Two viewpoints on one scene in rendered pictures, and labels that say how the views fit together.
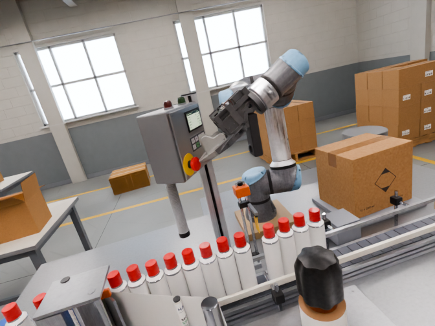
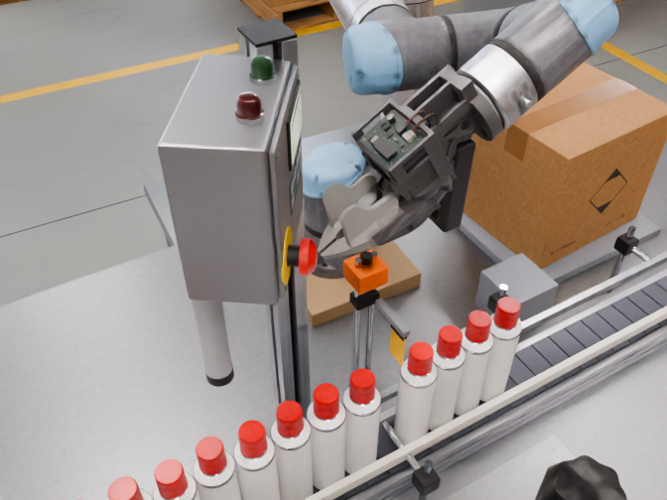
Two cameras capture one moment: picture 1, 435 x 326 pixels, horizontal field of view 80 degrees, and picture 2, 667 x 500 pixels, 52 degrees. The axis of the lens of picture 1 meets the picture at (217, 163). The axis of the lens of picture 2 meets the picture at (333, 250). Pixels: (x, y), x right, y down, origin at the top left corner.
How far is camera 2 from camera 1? 39 cm
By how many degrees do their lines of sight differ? 31
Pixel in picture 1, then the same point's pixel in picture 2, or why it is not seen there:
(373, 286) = (577, 427)
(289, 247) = (453, 384)
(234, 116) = (435, 161)
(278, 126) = not seen: hidden behind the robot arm
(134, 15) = not seen: outside the picture
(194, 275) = (266, 474)
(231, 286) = (332, 471)
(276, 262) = (423, 414)
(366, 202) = (565, 237)
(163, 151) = (232, 235)
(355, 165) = (570, 170)
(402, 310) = (624, 470)
